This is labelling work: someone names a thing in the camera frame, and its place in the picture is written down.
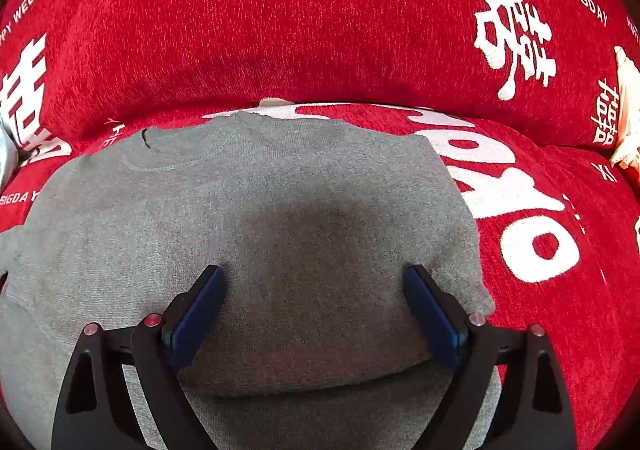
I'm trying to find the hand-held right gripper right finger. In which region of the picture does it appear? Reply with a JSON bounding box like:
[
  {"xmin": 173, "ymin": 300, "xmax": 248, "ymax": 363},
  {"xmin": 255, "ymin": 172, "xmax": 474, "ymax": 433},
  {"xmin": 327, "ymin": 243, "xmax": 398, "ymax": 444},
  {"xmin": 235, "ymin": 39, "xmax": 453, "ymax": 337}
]
[{"xmin": 402, "ymin": 264, "xmax": 578, "ymax": 450}]

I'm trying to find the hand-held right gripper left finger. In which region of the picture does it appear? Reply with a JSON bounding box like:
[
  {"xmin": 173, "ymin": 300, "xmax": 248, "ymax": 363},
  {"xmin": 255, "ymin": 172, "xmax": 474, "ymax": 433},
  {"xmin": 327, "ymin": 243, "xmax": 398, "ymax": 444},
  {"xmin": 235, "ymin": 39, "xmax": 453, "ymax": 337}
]
[{"xmin": 51, "ymin": 265, "xmax": 228, "ymax": 450}]

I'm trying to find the grey knit sweater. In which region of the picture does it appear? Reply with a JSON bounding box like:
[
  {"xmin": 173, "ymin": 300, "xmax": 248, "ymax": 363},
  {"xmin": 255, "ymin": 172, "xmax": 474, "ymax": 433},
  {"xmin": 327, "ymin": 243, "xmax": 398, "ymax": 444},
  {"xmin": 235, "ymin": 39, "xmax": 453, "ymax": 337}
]
[{"xmin": 0, "ymin": 111, "xmax": 503, "ymax": 450}]

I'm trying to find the white patterned cloth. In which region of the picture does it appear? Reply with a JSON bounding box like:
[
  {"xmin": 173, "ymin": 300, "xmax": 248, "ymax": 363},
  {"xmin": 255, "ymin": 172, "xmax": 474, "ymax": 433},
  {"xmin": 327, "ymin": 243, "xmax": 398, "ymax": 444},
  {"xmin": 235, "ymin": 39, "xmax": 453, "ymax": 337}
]
[{"xmin": 0, "ymin": 122, "xmax": 21, "ymax": 191}]

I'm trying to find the cream cloth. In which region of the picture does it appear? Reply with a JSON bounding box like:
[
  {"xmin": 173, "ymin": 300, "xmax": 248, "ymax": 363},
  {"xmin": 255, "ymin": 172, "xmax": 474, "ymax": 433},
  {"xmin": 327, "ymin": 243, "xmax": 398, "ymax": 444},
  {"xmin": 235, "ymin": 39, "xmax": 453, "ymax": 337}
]
[{"xmin": 610, "ymin": 46, "xmax": 640, "ymax": 171}]

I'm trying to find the red printed sofa cover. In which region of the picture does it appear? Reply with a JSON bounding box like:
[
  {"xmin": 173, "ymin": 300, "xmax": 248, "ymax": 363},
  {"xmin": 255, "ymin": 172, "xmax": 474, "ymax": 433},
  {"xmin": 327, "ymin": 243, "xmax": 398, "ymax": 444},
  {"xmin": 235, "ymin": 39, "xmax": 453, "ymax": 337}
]
[{"xmin": 0, "ymin": 0, "xmax": 640, "ymax": 450}]

